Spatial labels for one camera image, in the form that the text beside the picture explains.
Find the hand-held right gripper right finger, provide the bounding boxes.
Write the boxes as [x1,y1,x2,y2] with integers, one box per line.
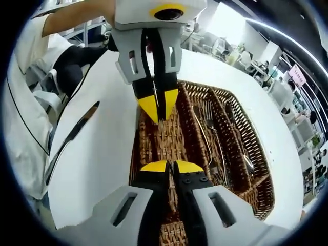
[174,160,257,246]

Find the person's trousers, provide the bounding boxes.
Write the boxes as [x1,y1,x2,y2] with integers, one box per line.
[54,46,108,97]

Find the steel spoon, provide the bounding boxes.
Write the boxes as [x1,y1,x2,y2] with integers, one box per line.
[227,105,255,177]

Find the black device cable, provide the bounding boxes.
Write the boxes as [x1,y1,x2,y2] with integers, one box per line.
[6,76,51,156]

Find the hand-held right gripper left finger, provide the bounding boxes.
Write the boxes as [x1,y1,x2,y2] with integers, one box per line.
[92,160,171,246]

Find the pink hanging sign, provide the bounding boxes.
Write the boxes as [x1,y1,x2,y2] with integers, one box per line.
[288,65,304,83]

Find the brown wicker storage basket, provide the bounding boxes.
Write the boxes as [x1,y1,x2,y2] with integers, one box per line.
[128,79,276,246]

